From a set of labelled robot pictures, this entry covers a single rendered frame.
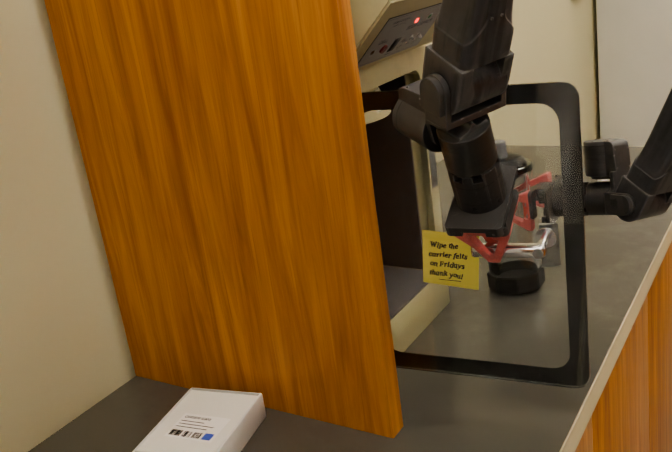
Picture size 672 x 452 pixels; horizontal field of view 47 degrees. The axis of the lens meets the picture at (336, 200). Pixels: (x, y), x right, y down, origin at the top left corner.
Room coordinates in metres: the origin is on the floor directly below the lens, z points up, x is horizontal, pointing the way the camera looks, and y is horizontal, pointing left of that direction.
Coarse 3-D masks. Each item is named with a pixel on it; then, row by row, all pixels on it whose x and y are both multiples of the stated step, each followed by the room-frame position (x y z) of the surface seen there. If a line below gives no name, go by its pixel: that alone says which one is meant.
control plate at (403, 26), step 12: (420, 12) 1.05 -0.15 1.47; (432, 12) 1.10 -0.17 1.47; (396, 24) 1.01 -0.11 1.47; (408, 24) 1.05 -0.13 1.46; (420, 24) 1.09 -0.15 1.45; (432, 24) 1.14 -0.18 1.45; (384, 36) 1.00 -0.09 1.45; (396, 36) 1.04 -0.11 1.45; (408, 36) 1.09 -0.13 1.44; (372, 48) 1.00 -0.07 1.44; (396, 48) 1.09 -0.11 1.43; (360, 60) 1.00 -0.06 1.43; (372, 60) 1.04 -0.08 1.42
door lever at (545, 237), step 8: (536, 232) 0.87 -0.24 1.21; (544, 232) 0.87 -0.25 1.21; (552, 232) 0.86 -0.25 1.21; (536, 240) 0.87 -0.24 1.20; (544, 240) 0.85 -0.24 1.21; (552, 240) 0.86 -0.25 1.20; (472, 248) 0.86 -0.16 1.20; (488, 248) 0.85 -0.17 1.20; (512, 248) 0.84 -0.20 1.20; (520, 248) 0.83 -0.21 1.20; (528, 248) 0.83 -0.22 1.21; (536, 248) 0.83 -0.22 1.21; (544, 248) 0.82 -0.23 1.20; (480, 256) 0.86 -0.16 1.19; (504, 256) 0.84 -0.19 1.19; (512, 256) 0.84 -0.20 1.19; (520, 256) 0.83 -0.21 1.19; (528, 256) 0.83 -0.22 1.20; (536, 256) 0.82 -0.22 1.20; (544, 256) 0.82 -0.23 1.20
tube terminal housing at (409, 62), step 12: (420, 48) 1.24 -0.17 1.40; (384, 60) 1.14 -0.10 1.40; (396, 60) 1.17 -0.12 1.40; (408, 60) 1.20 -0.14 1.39; (420, 60) 1.24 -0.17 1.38; (360, 72) 1.08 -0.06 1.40; (372, 72) 1.11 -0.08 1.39; (384, 72) 1.14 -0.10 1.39; (396, 72) 1.17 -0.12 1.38; (408, 72) 1.20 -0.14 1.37; (420, 72) 1.23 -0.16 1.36; (372, 84) 1.10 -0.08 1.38
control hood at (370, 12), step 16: (352, 0) 0.96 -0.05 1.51; (368, 0) 0.95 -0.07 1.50; (384, 0) 0.93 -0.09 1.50; (400, 0) 0.95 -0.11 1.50; (416, 0) 1.00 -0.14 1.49; (432, 0) 1.06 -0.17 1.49; (352, 16) 0.96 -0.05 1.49; (368, 16) 0.95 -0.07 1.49; (384, 16) 0.95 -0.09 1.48; (368, 32) 0.95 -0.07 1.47; (432, 32) 1.18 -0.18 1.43; (368, 64) 1.04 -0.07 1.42
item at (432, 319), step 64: (384, 128) 0.96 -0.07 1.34; (512, 128) 0.88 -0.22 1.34; (576, 128) 0.85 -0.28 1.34; (384, 192) 0.96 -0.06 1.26; (448, 192) 0.92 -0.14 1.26; (576, 192) 0.85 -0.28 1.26; (384, 256) 0.97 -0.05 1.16; (576, 256) 0.85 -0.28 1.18; (448, 320) 0.93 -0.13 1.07; (512, 320) 0.89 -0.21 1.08; (576, 320) 0.85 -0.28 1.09; (576, 384) 0.86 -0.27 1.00
